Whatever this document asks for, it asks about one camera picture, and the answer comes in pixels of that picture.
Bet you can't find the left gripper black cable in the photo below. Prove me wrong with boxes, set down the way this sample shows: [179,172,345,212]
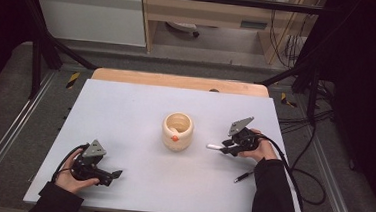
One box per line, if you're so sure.
[50,141,89,185]

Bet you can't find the yellow black tape marker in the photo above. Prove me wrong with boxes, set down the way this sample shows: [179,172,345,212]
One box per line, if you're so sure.
[65,70,81,90]
[279,91,298,109]

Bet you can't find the black floor cables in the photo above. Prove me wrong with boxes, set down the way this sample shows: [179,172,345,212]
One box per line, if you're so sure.
[277,77,337,137]

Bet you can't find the hanging black cables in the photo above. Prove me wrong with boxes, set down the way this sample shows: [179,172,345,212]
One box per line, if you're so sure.
[267,1,317,71]

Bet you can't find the black pen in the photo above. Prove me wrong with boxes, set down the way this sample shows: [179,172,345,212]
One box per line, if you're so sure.
[233,168,256,186]

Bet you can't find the cream cup with orange dot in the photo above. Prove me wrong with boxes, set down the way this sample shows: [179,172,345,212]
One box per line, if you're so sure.
[160,110,196,153]

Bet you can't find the aluminium floor rail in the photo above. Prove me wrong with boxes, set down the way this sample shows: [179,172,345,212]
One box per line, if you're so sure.
[0,67,57,204]
[305,134,365,212]

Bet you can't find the white cabinet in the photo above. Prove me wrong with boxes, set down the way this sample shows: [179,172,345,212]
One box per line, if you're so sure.
[30,0,150,48]

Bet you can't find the light wooden desk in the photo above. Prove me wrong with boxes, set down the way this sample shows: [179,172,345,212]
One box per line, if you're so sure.
[135,0,328,68]

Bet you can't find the person's right hand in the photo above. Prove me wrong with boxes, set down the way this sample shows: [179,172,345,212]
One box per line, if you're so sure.
[238,128,280,164]

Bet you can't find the white chair base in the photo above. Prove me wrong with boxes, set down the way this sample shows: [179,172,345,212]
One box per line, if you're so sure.
[165,20,201,39]

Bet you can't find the white table mat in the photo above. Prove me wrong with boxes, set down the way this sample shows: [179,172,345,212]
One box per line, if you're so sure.
[23,74,314,212]

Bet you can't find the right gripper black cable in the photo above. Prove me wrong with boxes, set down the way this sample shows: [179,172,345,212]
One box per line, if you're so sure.
[250,119,332,212]

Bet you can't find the wooden table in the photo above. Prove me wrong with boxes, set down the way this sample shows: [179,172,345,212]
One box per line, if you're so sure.
[90,66,271,99]

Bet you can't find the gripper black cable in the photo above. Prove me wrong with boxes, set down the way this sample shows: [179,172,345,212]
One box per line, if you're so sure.
[50,141,89,185]
[250,119,332,212]

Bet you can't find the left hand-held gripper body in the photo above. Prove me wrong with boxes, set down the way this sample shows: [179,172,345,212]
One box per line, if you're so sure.
[69,137,116,187]

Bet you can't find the person's left hand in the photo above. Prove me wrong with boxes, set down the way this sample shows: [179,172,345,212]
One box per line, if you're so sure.
[54,146,103,196]

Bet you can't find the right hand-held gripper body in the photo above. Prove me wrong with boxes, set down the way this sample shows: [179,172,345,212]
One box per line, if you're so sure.
[226,115,262,155]

